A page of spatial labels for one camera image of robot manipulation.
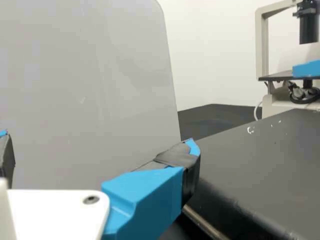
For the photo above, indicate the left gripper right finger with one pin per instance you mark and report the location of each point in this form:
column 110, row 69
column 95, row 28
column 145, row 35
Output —
column 147, row 192

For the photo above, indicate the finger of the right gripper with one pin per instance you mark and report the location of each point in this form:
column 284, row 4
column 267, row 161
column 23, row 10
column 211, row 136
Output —
column 306, row 69

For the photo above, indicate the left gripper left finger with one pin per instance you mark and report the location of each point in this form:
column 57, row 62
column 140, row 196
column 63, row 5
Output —
column 7, row 155

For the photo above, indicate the cream microscope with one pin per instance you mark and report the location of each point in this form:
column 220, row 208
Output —
column 280, row 37

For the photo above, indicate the white box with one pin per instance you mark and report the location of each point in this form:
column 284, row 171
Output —
column 82, row 87

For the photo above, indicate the black tray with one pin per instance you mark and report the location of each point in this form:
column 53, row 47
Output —
column 257, row 175

